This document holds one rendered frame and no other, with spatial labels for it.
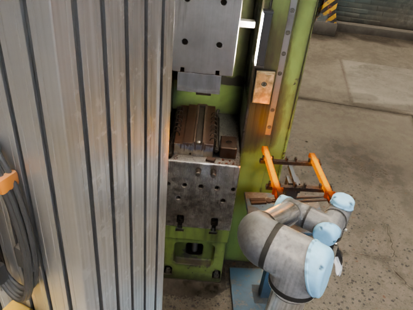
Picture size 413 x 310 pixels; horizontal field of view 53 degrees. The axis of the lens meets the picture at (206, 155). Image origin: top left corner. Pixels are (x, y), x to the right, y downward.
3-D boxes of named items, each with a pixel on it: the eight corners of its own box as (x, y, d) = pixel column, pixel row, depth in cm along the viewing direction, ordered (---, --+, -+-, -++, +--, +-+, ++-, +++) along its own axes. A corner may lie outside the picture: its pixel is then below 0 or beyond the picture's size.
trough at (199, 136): (203, 144, 209) (204, 142, 208) (193, 144, 209) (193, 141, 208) (206, 106, 244) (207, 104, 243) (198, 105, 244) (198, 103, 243)
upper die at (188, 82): (219, 95, 193) (221, 75, 188) (176, 90, 193) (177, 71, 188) (220, 61, 228) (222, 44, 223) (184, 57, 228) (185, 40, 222)
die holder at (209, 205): (230, 230, 233) (240, 166, 208) (162, 224, 233) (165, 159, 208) (229, 171, 280) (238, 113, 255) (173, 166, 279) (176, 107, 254)
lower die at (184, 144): (212, 157, 213) (213, 143, 208) (173, 154, 213) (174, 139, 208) (214, 117, 248) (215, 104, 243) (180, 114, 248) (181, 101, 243)
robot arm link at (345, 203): (327, 200, 132) (336, 187, 139) (319, 225, 139) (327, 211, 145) (351, 210, 129) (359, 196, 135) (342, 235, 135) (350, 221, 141)
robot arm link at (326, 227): (298, 236, 131) (311, 218, 139) (332, 253, 127) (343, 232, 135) (303, 218, 127) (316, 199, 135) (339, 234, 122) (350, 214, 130)
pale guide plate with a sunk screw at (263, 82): (269, 104, 208) (275, 72, 199) (251, 103, 208) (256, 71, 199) (268, 102, 210) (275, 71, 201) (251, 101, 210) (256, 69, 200)
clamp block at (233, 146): (235, 159, 213) (237, 149, 210) (219, 157, 213) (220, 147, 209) (235, 146, 223) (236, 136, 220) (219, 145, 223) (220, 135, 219)
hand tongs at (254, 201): (352, 195, 233) (353, 194, 232) (355, 200, 229) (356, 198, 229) (249, 199, 222) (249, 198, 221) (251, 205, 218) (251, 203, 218)
